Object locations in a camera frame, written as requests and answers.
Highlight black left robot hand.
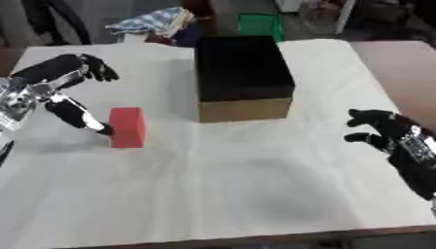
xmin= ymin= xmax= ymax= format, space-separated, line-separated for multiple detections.
xmin=8 ymin=53 xmax=122 ymax=137

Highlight red rectangular block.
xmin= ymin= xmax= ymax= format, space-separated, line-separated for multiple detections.
xmin=107 ymin=107 xmax=149 ymax=149

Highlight pile of patterned cloths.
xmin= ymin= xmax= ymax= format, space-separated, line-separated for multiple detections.
xmin=103 ymin=6 xmax=201 ymax=47

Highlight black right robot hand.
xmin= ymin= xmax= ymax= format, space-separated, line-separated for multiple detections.
xmin=342 ymin=108 xmax=436 ymax=201

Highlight black tripod legs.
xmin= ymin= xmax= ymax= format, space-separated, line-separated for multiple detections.
xmin=20 ymin=0 xmax=94 ymax=47

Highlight green plastic crate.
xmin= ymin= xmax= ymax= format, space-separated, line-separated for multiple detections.
xmin=235 ymin=12 xmax=285 ymax=43

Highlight cardboard box with black inside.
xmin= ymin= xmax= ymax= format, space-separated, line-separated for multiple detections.
xmin=194 ymin=35 xmax=297 ymax=124

